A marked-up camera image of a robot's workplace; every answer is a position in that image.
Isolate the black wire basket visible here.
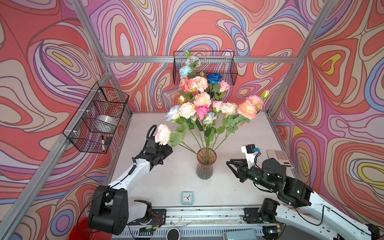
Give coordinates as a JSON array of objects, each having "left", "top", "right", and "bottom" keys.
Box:
[
  {"left": 63, "top": 83, "right": 129, "bottom": 154},
  {"left": 173, "top": 50, "right": 238, "bottom": 86}
]

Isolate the white bowl in basket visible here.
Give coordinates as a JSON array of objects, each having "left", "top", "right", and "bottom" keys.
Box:
[{"left": 93, "top": 115, "right": 118, "bottom": 134}]

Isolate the small teal clock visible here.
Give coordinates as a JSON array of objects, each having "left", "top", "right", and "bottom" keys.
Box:
[{"left": 181, "top": 191, "right": 194, "bottom": 205}]

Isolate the white ribbed vase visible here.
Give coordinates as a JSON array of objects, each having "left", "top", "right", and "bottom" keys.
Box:
[{"left": 201, "top": 121, "right": 211, "bottom": 141}]

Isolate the black wire basket back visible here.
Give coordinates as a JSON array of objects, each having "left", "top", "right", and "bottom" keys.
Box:
[{"left": 173, "top": 50, "right": 238, "bottom": 86}]

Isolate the small pink rose stem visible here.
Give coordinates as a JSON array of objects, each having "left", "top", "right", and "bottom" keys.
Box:
[{"left": 212, "top": 101, "right": 223, "bottom": 113}]

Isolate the aluminium mounting rail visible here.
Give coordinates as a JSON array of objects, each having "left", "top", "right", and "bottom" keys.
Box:
[{"left": 119, "top": 205, "right": 328, "bottom": 229}]

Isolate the red pink rose stem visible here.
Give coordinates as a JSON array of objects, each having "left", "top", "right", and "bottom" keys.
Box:
[{"left": 179, "top": 78, "right": 189, "bottom": 92}]

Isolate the pink glass vase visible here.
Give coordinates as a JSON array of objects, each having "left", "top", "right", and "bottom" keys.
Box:
[{"left": 196, "top": 148, "right": 217, "bottom": 180}]

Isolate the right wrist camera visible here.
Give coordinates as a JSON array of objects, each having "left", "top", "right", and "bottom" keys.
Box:
[{"left": 241, "top": 144, "right": 261, "bottom": 169}]

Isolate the black wire basket left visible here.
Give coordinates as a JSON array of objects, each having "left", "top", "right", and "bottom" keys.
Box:
[{"left": 63, "top": 83, "right": 129, "bottom": 154}]

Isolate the magenta rose stem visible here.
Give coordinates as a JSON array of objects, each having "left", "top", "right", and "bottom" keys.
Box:
[{"left": 195, "top": 107, "right": 216, "bottom": 149}]

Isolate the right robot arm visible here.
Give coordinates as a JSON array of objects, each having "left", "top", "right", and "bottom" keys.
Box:
[{"left": 226, "top": 159, "right": 384, "bottom": 240}]

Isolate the black white round cup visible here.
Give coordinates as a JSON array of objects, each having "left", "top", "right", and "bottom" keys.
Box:
[{"left": 166, "top": 228, "right": 181, "bottom": 240}]

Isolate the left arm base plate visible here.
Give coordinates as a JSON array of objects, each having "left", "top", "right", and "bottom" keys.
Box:
[{"left": 129, "top": 209, "right": 167, "bottom": 227}]

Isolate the pink double peony stem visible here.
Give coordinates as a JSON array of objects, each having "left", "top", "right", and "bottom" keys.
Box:
[{"left": 212, "top": 90, "right": 271, "bottom": 151}]

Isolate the blue rose stem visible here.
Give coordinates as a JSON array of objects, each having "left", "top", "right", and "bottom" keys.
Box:
[{"left": 206, "top": 73, "right": 223, "bottom": 93}]

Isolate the red bucket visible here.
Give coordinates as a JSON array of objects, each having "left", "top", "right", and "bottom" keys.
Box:
[{"left": 69, "top": 217, "right": 113, "bottom": 240}]

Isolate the large peach rose stem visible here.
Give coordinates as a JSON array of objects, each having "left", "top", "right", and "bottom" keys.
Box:
[{"left": 186, "top": 76, "right": 209, "bottom": 93}]

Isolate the cream peony flower stem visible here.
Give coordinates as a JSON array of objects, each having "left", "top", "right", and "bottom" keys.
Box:
[{"left": 174, "top": 95, "right": 208, "bottom": 154}]

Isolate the pale pink rose stem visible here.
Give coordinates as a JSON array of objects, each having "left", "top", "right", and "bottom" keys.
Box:
[{"left": 155, "top": 125, "right": 197, "bottom": 155}]

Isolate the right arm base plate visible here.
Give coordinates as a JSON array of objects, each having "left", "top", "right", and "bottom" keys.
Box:
[{"left": 242, "top": 207, "right": 287, "bottom": 226}]

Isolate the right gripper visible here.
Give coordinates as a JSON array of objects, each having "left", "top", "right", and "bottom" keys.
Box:
[{"left": 226, "top": 158, "right": 279, "bottom": 193}]

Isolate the black marker in basket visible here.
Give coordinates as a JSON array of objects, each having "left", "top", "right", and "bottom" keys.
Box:
[{"left": 101, "top": 135, "right": 106, "bottom": 153}]

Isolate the pale blue flower stem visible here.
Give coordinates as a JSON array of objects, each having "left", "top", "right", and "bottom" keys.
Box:
[{"left": 179, "top": 51, "right": 201, "bottom": 79}]

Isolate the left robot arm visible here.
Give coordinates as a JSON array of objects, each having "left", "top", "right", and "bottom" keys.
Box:
[{"left": 87, "top": 137, "right": 173, "bottom": 235}]

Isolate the grey box at bottom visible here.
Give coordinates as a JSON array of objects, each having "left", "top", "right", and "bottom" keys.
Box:
[{"left": 223, "top": 230, "right": 258, "bottom": 240}]

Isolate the pink peony flower stem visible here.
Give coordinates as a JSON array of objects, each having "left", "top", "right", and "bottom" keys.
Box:
[{"left": 194, "top": 92, "right": 212, "bottom": 108}]

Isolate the cream white rose stem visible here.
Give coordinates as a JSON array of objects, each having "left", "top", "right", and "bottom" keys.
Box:
[{"left": 220, "top": 103, "right": 238, "bottom": 127}]

